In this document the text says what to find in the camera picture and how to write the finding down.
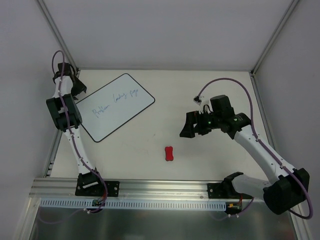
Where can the aluminium front rail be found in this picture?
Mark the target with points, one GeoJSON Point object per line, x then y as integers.
{"type": "Point", "coordinates": [131, 189]}

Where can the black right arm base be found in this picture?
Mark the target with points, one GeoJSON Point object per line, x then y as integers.
{"type": "Point", "coordinates": [225, 189]}

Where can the aluminium corner post left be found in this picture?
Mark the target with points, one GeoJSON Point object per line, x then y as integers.
{"type": "Point", "coordinates": [56, 32]}

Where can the aluminium corner post right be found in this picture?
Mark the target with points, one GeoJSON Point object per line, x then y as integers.
{"type": "Point", "coordinates": [275, 34]}

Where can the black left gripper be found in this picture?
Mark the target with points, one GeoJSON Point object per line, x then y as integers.
{"type": "Point", "coordinates": [77, 87]}

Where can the white slotted cable duct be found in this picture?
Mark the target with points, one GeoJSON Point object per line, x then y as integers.
{"type": "Point", "coordinates": [135, 204]}

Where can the red whiteboard eraser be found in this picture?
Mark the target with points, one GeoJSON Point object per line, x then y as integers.
{"type": "Point", "coordinates": [169, 153]}

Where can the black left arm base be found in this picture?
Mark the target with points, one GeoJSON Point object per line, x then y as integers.
{"type": "Point", "coordinates": [97, 187]}

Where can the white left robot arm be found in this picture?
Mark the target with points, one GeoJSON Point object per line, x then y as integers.
{"type": "Point", "coordinates": [67, 118]}

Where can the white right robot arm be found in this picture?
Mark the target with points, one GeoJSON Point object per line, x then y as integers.
{"type": "Point", "coordinates": [285, 187]}

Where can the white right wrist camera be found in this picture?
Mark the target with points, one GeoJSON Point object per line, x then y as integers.
{"type": "Point", "coordinates": [200, 100]}

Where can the aluminium corner post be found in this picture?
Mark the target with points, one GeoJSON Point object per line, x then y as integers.
{"type": "Point", "coordinates": [56, 32]}
{"type": "Point", "coordinates": [275, 34]}

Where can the white whiteboard black frame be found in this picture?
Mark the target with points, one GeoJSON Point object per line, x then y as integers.
{"type": "Point", "coordinates": [113, 105]}

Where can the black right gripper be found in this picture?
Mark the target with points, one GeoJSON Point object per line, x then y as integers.
{"type": "Point", "coordinates": [198, 125]}

